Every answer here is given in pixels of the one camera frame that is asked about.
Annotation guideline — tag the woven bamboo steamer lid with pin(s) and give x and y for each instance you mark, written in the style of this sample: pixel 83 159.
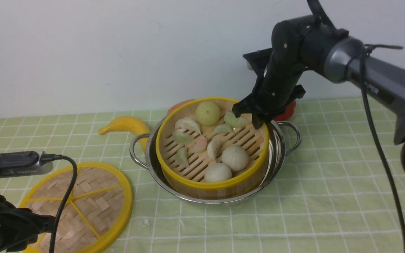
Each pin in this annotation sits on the woven bamboo steamer lid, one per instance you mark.
pixel 96 213

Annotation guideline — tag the green dumpling left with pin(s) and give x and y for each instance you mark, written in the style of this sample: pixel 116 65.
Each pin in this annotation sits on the green dumpling left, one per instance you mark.
pixel 181 157

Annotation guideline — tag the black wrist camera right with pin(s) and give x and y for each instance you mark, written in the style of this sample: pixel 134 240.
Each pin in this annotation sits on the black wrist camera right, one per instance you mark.
pixel 257 61

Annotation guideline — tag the bamboo steamer basket yellow rim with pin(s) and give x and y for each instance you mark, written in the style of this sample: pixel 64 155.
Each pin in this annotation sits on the bamboo steamer basket yellow rim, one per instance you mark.
pixel 190 180

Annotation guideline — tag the red bell pepper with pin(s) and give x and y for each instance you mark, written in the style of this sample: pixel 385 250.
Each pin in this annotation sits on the red bell pepper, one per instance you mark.
pixel 288 113

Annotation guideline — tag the white dumpling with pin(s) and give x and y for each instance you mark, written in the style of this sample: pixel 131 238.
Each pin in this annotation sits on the white dumpling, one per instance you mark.
pixel 188 123

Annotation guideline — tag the orange fruit behind pot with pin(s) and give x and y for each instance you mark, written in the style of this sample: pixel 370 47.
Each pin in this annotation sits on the orange fruit behind pot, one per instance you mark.
pixel 174 107

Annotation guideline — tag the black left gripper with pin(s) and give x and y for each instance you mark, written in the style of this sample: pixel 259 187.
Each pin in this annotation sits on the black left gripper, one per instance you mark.
pixel 20 227

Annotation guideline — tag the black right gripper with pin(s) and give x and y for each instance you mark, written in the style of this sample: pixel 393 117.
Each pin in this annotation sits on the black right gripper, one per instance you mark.
pixel 272 92

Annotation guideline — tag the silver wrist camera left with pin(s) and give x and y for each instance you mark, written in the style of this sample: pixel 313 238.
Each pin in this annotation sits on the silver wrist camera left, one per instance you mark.
pixel 26 163

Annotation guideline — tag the cream dumpling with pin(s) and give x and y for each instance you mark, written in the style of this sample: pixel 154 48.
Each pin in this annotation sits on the cream dumpling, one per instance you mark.
pixel 214 146

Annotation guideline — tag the white round bun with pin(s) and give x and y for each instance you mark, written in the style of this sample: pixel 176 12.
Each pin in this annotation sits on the white round bun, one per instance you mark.
pixel 235 157
pixel 217 172

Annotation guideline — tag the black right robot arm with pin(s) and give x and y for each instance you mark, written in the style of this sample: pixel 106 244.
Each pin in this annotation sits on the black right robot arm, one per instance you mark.
pixel 307 43

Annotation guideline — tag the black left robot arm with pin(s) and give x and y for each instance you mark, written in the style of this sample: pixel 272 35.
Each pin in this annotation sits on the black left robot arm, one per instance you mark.
pixel 20 227

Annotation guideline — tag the pale green dumpling right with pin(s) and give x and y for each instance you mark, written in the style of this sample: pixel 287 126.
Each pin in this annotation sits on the pale green dumpling right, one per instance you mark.
pixel 235 122

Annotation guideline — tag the yellow banana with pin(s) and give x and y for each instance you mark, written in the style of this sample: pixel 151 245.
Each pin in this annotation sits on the yellow banana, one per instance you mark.
pixel 130 124

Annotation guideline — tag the green checkered tablecloth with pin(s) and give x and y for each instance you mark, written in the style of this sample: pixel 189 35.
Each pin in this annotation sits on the green checkered tablecloth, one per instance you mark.
pixel 331 196

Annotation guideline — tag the stainless steel pot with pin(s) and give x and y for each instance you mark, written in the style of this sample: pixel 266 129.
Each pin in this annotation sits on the stainless steel pot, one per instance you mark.
pixel 276 156

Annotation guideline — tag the white round bun front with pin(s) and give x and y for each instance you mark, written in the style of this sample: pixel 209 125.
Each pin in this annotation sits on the white round bun front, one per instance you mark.
pixel 217 172

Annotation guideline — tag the pink dumpling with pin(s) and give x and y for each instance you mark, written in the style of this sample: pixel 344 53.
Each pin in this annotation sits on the pink dumpling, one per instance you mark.
pixel 199 145

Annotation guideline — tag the yellow-green round bun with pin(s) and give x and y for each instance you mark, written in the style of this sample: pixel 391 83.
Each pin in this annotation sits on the yellow-green round bun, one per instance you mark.
pixel 207 113

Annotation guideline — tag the light green dumpling centre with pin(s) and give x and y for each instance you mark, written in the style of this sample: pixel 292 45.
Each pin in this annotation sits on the light green dumpling centre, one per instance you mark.
pixel 223 128

